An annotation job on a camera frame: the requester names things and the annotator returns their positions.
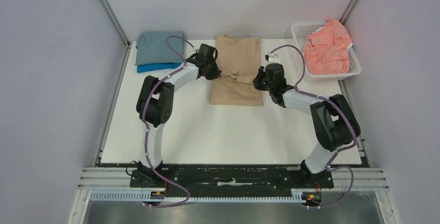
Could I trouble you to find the beige t-shirt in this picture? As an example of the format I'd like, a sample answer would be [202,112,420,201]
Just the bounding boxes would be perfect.
[210,35,264,107]

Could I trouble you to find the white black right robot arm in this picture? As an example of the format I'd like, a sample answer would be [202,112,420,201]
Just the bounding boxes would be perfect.
[253,63,361,187]

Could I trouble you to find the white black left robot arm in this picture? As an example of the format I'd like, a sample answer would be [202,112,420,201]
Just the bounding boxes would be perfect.
[130,44,221,187]

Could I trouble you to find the folded grey-blue t-shirt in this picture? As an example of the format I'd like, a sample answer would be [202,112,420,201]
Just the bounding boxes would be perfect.
[135,31,186,65]

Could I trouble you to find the white perforated plastic basket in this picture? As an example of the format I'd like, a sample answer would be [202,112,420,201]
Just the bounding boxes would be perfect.
[291,21,362,82]

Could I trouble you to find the pink crumpled t-shirt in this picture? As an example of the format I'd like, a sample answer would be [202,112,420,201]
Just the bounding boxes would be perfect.
[304,18,353,75]

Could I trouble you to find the folded bright blue t-shirt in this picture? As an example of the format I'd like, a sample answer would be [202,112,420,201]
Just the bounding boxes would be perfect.
[136,62,182,74]

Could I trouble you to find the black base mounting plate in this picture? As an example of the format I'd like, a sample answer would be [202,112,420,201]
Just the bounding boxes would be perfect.
[130,163,334,199]

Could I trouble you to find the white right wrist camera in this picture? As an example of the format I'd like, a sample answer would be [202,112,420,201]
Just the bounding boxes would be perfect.
[265,53,281,65]

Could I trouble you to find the grey aluminium corner post left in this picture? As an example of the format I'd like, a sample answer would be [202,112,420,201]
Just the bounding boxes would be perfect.
[98,0,131,48]

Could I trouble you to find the aluminium rail frame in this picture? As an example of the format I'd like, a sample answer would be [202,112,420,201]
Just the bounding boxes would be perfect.
[78,167,390,192]

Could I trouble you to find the white slotted cable duct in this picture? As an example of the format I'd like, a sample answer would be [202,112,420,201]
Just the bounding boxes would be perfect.
[87,188,305,203]

